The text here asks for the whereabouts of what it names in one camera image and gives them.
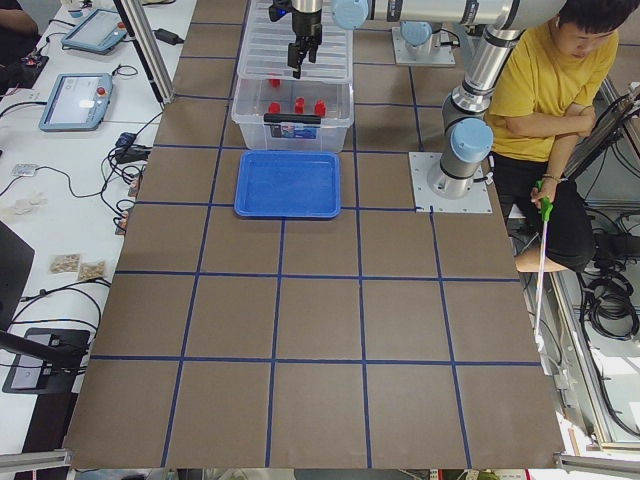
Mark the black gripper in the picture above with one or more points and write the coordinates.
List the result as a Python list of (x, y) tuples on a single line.
[(305, 26)]

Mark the clear plastic box lid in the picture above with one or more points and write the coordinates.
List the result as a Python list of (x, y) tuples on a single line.
[(269, 46)]

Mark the red block middle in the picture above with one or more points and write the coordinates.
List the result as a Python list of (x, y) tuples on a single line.
[(299, 106)]

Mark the red block front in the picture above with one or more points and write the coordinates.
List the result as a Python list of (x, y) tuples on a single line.
[(320, 108)]

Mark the red block near latch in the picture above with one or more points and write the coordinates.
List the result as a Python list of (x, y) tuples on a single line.
[(274, 108)]

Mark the clear plastic storage box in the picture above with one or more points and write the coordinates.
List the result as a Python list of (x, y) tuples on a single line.
[(253, 97)]

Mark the blue plastic tray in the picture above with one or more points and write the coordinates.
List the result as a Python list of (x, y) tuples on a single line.
[(288, 184)]

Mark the black power adapter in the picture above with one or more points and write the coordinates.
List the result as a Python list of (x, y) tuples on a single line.
[(168, 37)]

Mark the far teach pendant tablet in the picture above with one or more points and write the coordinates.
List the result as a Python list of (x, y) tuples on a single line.
[(98, 33)]

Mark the teach pendant tablet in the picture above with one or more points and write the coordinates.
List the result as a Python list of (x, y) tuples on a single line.
[(98, 33), (78, 102)]

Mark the near teach pendant tablet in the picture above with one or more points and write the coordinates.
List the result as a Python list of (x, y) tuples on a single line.
[(78, 102)]

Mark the person in yellow shirt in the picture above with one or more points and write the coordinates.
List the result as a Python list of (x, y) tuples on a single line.
[(541, 108)]

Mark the small bag of parts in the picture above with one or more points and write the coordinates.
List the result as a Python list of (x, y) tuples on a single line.
[(64, 263)]

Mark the black monitor stand base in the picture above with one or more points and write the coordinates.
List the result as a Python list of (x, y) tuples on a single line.
[(47, 360)]

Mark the black box latch handle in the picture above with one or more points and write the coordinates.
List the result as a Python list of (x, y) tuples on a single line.
[(307, 119)]

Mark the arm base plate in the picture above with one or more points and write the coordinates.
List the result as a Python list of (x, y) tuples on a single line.
[(434, 53), (435, 192)]

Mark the aluminium frame post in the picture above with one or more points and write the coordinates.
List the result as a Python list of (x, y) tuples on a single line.
[(140, 32)]

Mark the green handled reacher stick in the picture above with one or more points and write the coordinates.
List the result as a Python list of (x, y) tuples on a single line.
[(546, 207)]

